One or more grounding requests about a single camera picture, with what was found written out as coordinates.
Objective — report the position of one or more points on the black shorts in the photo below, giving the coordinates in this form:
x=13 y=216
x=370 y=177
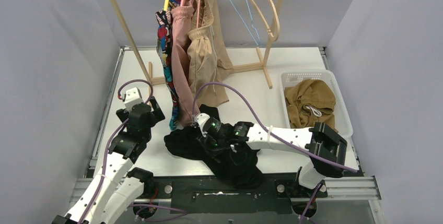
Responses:
x=238 y=169

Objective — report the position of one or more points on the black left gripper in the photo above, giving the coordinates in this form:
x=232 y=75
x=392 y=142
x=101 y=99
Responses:
x=139 y=112

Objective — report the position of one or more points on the tan brown shorts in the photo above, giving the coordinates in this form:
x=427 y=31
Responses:
x=309 y=102

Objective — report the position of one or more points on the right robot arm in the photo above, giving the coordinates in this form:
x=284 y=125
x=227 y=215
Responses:
x=322 y=144

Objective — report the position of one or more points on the beige shorts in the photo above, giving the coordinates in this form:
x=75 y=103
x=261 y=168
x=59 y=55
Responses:
x=209 y=60

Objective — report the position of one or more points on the blue hanger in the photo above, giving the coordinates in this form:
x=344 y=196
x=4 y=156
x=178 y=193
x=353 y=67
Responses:
x=243 y=10

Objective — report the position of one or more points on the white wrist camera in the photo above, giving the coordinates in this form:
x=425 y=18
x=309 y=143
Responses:
x=200 y=120
x=131 y=98

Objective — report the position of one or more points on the white plastic basket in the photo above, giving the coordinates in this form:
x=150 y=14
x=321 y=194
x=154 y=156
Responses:
x=292 y=78

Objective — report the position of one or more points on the pink shorts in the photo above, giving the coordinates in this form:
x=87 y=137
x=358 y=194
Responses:
x=181 y=25

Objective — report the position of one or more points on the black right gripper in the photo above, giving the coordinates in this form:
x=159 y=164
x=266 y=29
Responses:
x=210 y=148

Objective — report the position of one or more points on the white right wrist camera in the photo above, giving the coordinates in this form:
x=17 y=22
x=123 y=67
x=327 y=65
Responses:
x=200 y=120

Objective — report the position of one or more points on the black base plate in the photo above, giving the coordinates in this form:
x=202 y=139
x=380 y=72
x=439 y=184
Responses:
x=206 y=194

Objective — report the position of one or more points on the wooden clothes rack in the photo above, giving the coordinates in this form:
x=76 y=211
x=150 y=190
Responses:
x=273 y=32

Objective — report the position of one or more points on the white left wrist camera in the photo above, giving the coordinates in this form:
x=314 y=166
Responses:
x=131 y=98

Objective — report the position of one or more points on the colourful comic print shorts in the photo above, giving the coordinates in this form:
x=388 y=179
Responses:
x=164 y=50

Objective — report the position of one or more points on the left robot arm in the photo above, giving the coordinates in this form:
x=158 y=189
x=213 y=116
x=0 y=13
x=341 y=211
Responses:
x=118 y=183

